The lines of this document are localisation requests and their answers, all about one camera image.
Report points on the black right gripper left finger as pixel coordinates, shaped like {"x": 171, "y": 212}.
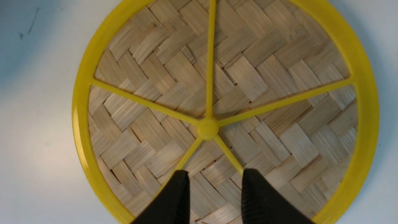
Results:
{"x": 171, "y": 205}

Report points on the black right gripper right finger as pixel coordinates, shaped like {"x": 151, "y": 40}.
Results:
{"x": 261, "y": 203}

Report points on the yellow woven bamboo steamer lid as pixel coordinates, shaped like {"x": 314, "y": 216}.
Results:
{"x": 214, "y": 87}

